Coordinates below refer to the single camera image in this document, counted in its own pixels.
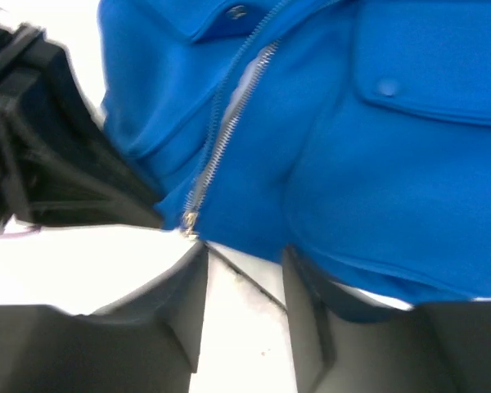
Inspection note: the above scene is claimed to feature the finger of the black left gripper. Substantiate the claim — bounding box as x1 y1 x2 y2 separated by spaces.
28 40 162 228

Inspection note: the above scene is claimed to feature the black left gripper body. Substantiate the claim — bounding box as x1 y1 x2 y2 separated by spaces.
0 24 49 236

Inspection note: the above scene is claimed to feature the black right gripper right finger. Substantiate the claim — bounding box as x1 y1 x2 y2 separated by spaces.
282 249 491 392

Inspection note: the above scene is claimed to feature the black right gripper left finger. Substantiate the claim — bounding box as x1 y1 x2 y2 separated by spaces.
0 243 208 392

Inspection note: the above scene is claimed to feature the blue zip-up jacket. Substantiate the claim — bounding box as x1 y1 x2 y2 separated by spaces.
98 1 491 304

